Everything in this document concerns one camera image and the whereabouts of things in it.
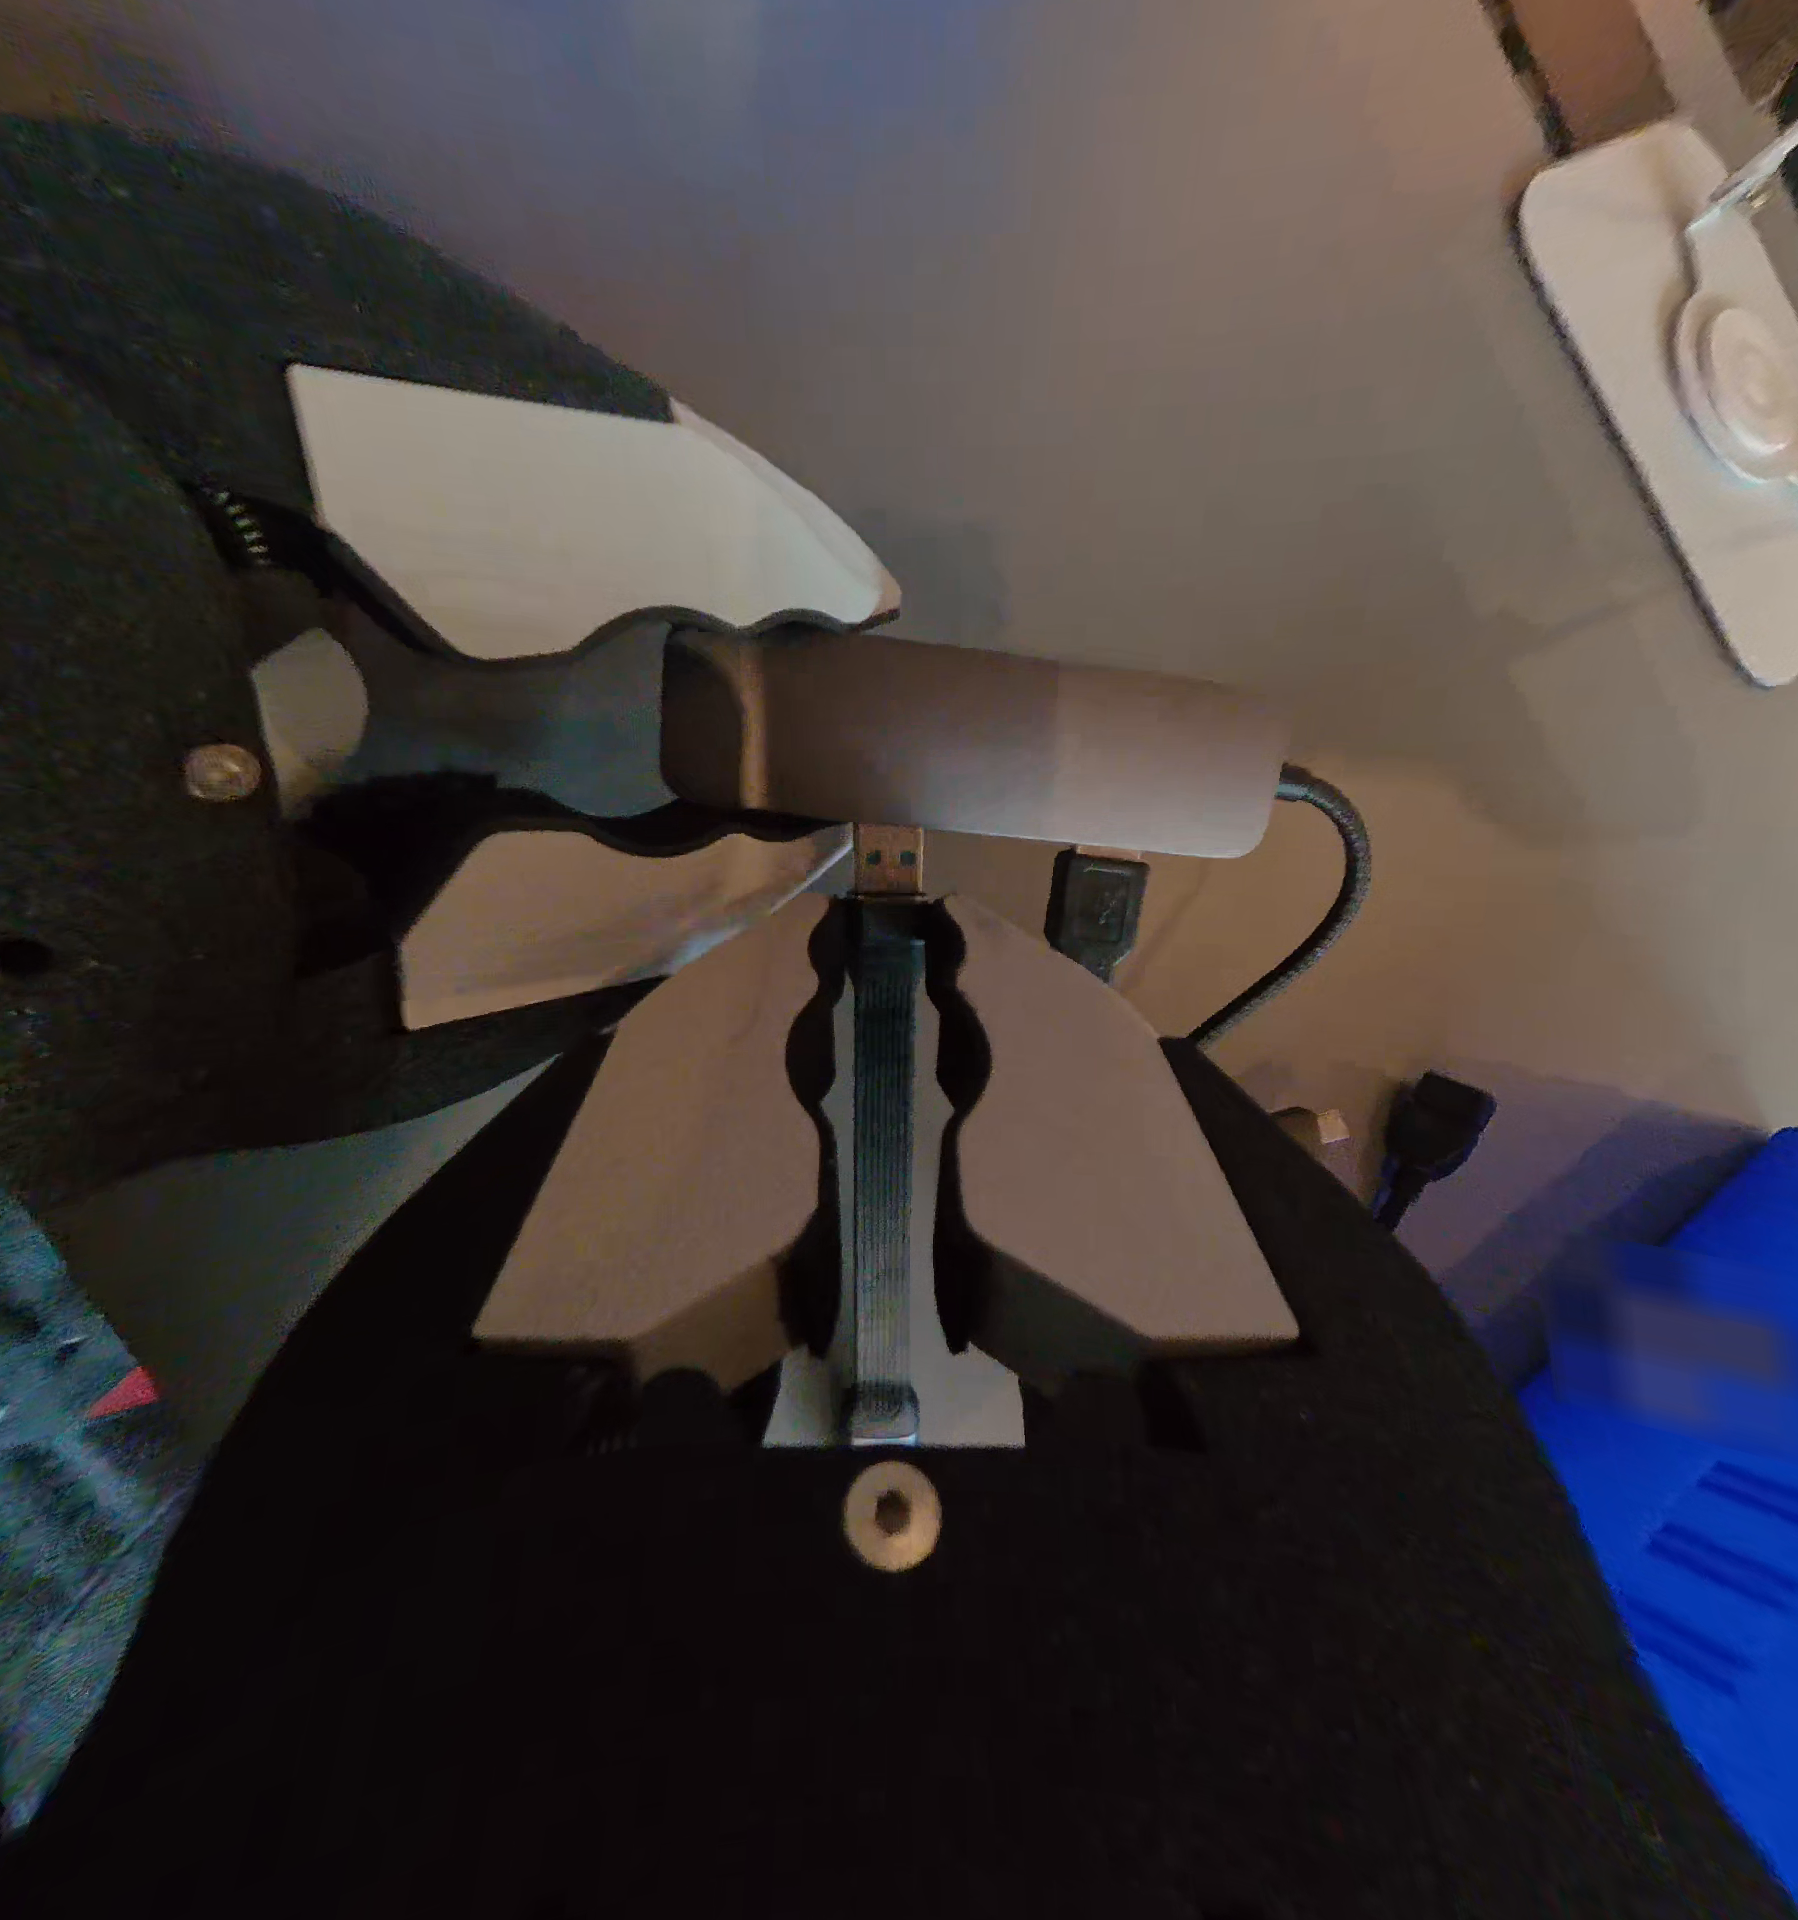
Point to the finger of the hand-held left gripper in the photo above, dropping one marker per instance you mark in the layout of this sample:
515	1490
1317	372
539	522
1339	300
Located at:
539	509
599	915

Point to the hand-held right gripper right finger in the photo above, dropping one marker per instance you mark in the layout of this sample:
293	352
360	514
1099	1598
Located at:
1126	1200

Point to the dark usb hub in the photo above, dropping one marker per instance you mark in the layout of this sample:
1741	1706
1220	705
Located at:
991	752

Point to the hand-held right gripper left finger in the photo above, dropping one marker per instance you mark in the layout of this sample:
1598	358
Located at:
660	1186

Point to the white flat plate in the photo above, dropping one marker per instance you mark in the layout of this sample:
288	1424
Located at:
1634	375

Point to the black usb connector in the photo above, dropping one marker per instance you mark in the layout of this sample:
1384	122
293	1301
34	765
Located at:
1453	1110

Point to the blue plastic bin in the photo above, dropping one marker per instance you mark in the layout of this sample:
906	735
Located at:
1738	1501

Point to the dark patterned clothing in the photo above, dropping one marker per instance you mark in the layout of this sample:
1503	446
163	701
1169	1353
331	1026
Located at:
31	1426

